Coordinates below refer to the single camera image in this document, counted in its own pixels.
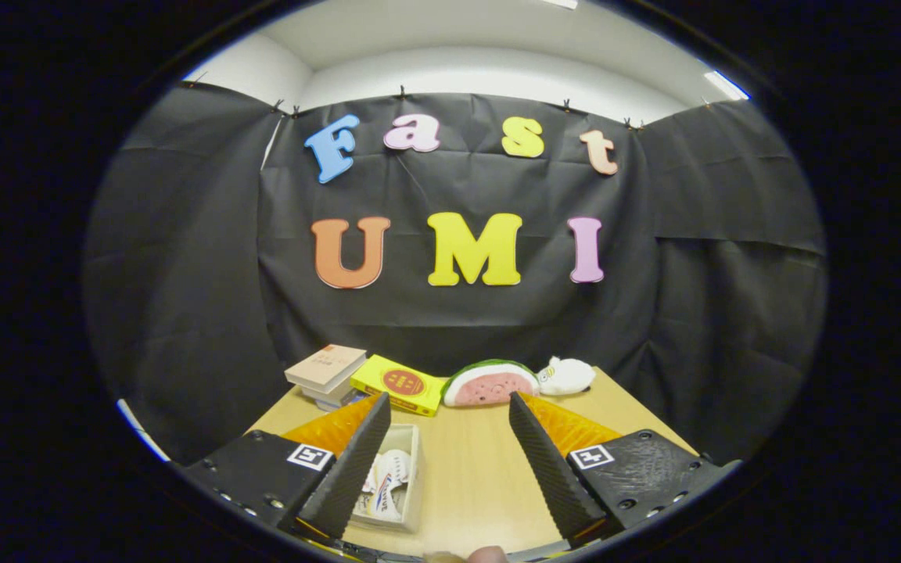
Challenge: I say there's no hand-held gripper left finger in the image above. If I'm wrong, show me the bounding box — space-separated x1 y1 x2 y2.
178 392 393 542

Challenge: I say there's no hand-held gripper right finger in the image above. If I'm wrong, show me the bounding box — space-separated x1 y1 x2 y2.
508 391 741 550

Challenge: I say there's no beige storage box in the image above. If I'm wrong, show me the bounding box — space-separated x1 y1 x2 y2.
351 424 425 534

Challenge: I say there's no yellow flat box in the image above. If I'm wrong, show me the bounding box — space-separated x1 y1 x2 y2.
350 354 450 417

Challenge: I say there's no white book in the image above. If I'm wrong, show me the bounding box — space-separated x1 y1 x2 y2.
302 379 362 412

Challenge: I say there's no white plush toy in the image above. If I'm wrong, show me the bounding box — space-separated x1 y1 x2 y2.
537 357 598 397

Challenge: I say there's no watermelon slice plush toy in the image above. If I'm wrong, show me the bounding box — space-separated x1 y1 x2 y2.
443 360 541 408

